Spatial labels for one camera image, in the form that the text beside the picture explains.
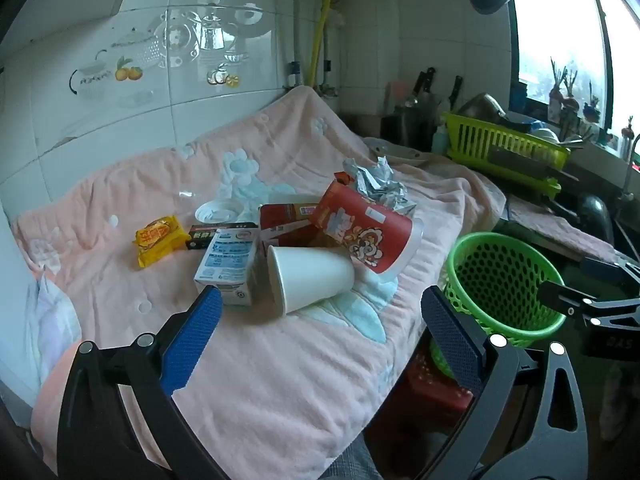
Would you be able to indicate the white plastic lid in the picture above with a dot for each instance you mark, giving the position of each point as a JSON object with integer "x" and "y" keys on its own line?
{"x": 215, "y": 212}

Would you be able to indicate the steel cleaver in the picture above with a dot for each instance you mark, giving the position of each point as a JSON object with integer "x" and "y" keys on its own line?
{"x": 520, "y": 160}

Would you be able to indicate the black pan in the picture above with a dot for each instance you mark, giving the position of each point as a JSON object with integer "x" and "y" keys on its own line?
{"x": 595, "y": 225}

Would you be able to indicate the red plastic stool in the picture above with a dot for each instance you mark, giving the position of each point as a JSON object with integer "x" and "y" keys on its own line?
{"x": 425, "y": 395}

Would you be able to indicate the green plastic mesh basket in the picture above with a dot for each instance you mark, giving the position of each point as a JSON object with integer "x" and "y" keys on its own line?
{"x": 465, "y": 280}

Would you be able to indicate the pink towel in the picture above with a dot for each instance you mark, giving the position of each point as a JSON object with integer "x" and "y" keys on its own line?
{"x": 550, "y": 225}

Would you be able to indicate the red cardboard carton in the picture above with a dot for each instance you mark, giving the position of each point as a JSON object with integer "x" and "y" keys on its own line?
{"x": 280, "y": 220}

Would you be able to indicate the white paper cup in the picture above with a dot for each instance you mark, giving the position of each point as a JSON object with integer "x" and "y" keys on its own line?
{"x": 310, "y": 277}

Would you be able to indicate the pale blue bottle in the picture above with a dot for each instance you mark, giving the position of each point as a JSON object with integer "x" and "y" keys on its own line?
{"x": 440, "y": 140}

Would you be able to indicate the sprouting bulb plant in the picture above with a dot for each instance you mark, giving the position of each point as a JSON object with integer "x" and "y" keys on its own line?
{"x": 565, "y": 95}
{"x": 591, "y": 105}

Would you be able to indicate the white bowl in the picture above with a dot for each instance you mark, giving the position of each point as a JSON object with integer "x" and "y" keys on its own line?
{"x": 546, "y": 135}

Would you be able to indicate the yellow gas pipe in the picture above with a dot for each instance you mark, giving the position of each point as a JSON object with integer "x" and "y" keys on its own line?
{"x": 320, "y": 35}

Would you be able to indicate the white cloth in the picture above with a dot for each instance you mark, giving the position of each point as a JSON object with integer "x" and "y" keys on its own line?
{"x": 50, "y": 320}

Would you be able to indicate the large red noodle cup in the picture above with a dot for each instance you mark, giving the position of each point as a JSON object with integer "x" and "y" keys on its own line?
{"x": 360, "y": 230}

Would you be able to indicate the silver foil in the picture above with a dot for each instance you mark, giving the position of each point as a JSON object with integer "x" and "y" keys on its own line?
{"x": 380, "y": 185}

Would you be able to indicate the metal faucet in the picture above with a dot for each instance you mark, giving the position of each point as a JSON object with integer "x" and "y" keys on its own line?
{"x": 631, "y": 170}

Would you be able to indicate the white and blue milk carton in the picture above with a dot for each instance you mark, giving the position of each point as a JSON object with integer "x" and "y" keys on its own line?
{"x": 225, "y": 265}

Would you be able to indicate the blue plastic tub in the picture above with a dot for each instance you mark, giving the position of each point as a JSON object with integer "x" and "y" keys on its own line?
{"x": 519, "y": 95}

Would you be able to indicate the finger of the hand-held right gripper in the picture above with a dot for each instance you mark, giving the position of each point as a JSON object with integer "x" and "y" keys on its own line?
{"x": 562, "y": 297}
{"x": 607, "y": 267}

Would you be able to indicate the metal pot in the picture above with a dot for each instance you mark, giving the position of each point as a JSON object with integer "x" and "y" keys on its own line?
{"x": 482, "y": 107}

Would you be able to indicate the yellow-green dish rack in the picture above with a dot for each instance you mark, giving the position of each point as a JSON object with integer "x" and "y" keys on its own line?
{"x": 480, "y": 135}

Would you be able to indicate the small dark cardboard box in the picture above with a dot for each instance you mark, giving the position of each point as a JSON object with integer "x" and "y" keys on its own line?
{"x": 200, "y": 237}

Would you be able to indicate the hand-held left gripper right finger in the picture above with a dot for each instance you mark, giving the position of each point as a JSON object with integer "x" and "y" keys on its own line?
{"x": 450, "y": 335}

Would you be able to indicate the person's plaid trousers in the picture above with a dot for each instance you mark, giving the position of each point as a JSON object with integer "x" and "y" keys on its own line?
{"x": 350, "y": 460}

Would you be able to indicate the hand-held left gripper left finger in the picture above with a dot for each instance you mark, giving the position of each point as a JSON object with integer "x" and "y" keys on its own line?
{"x": 200, "y": 335}

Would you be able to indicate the pink flower-patterned blanket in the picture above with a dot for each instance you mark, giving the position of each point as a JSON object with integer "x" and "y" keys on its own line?
{"x": 250, "y": 385}

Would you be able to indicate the yellow snack packet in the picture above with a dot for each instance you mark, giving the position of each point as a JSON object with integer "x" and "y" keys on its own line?
{"x": 160, "y": 240}

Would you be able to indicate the dark knife holder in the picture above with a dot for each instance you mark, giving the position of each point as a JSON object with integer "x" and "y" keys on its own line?
{"x": 410, "y": 132}

